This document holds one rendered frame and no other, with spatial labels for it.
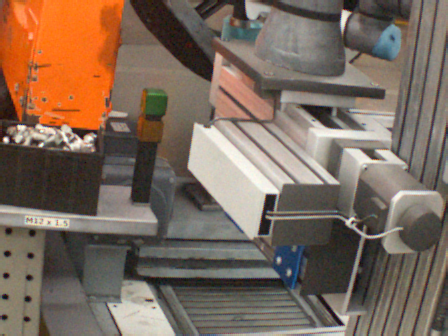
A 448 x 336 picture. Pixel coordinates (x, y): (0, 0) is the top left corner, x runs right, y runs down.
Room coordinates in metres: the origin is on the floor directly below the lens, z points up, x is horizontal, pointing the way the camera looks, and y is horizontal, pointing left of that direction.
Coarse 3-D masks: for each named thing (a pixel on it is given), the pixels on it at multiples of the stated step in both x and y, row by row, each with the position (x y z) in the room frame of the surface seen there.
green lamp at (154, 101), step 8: (144, 88) 2.09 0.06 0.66; (144, 96) 2.07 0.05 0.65; (152, 96) 2.06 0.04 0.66; (160, 96) 2.06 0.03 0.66; (144, 104) 2.06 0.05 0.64; (152, 104) 2.06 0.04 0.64; (160, 104) 2.06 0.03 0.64; (144, 112) 2.06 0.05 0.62; (152, 112) 2.06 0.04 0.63; (160, 112) 2.06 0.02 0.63
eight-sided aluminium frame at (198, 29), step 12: (168, 0) 2.53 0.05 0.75; (180, 0) 2.53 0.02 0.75; (180, 12) 2.53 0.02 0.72; (192, 12) 2.54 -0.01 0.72; (192, 24) 2.54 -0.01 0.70; (204, 24) 2.55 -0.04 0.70; (192, 36) 2.55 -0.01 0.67; (204, 36) 2.55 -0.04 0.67; (204, 48) 2.55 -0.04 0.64; (348, 48) 2.65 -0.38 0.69; (348, 60) 2.65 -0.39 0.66
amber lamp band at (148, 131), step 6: (138, 120) 2.09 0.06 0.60; (144, 120) 2.06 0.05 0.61; (138, 126) 2.08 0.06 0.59; (144, 126) 2.06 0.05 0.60; (150, 126) 2.06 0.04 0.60; (156, 126) 2.06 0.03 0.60; (162, 126) 2.07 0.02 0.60; (138, 132) 2.08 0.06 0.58; (144, 132) 2.06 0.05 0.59; (150, 132) 2.06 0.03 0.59; (156, 132) 2.06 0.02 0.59; (162, 132) 2.07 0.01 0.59; (138, 138) 2.07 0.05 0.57; (144, 138) 2.06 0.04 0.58; (150, 138) 2.06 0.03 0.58; (156, 138) 2.06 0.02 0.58
